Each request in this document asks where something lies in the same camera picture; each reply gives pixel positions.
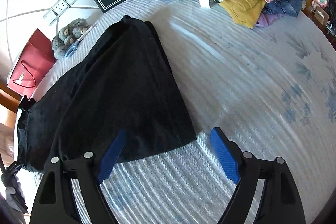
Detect grey plush toy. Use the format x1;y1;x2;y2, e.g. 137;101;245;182
51;18;89;60

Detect black t-shirt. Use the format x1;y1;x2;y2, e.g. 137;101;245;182
18;16;197;172

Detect red paper gift bag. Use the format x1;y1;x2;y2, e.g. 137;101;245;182
7;29;56;98

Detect wooden bed frame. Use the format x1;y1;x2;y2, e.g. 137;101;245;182
1;82;22;132

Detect white power strip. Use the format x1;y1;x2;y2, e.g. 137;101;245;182
43;0;78;26

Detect striped floral bed sheet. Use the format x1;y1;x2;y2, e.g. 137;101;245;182
33;0;335;223

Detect blue handled scissors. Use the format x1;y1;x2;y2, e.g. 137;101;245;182
64;24;96;59

